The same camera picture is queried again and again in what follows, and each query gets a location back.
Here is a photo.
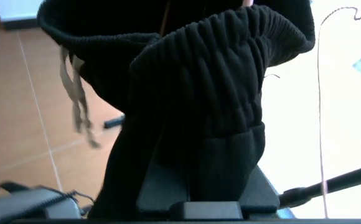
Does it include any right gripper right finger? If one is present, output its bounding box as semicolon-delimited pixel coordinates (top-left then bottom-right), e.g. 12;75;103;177
238;166;281;217

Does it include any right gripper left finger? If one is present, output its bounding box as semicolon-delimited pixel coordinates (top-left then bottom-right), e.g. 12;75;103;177
136;161;190;217

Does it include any black garment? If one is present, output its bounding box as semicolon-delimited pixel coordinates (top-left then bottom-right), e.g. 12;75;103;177
36;0;317;219

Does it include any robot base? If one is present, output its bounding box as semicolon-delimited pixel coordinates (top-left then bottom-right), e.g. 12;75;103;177
0;181;87;220

